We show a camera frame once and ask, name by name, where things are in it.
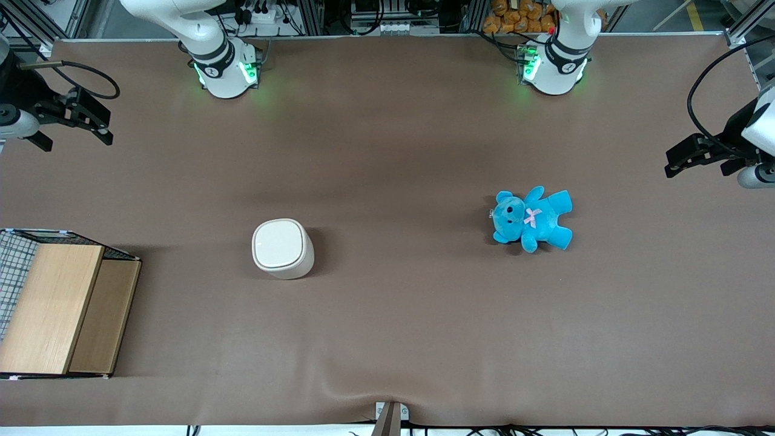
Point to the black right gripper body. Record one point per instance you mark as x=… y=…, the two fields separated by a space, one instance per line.
x=24 y=91

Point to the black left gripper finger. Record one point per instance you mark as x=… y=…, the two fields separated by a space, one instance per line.
x=684 y=154
x=732 y=167

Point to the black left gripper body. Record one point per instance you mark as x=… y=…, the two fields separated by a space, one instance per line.
x=733 y=132

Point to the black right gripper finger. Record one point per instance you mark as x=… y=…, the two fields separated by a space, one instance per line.
x=40 y=141
x=91 y=112

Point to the white lidded trash can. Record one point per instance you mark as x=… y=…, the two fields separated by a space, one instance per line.
x=281 y=248

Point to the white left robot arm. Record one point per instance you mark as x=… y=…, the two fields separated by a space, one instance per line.
x=554 y=60

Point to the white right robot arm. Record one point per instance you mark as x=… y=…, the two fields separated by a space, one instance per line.
x=212 y=42

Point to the wooden shelf rack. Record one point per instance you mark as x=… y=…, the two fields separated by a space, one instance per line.
x=15 y=266

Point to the blue teddy bear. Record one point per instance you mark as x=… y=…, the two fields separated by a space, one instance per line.
x=530 y=219

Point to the white power strip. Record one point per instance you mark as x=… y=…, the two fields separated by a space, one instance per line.
x=261 y=14

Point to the orange plush toy pile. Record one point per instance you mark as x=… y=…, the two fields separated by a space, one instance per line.
x=521 y=17

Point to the brown table mat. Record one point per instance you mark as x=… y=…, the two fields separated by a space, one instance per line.
x=393 y=315

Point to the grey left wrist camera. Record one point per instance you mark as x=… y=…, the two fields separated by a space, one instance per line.
x=757 y=177

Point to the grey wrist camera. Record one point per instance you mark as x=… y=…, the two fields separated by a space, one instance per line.
x=18 y=124
x=757 y=177

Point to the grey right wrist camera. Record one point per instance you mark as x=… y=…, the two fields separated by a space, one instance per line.
x=18 y=124

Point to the aluminium frame profile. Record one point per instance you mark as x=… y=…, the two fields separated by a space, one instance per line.
x=48 y=18
x=748 y=21

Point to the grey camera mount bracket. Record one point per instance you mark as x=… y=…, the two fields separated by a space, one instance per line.
x=390 y=418

